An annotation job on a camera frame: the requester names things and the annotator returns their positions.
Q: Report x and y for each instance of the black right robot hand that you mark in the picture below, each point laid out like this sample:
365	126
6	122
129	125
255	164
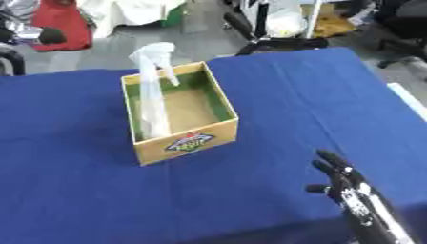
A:
356	197

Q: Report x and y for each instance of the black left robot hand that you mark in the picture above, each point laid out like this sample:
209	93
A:
52	35

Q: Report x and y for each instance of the white spray bottle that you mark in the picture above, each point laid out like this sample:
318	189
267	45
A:
151	105

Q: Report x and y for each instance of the cardboard box with green inside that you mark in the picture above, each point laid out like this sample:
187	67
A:
192	144

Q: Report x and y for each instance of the person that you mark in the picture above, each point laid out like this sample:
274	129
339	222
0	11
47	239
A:
62	22

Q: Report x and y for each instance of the white draped cloth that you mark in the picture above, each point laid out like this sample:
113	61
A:
130	11

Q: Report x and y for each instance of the yellow floor pad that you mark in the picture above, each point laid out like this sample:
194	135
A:
333	27

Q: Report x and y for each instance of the black office chair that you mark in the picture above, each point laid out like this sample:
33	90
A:
408	25

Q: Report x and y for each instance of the white plastic bag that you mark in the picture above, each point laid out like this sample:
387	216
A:
284	20

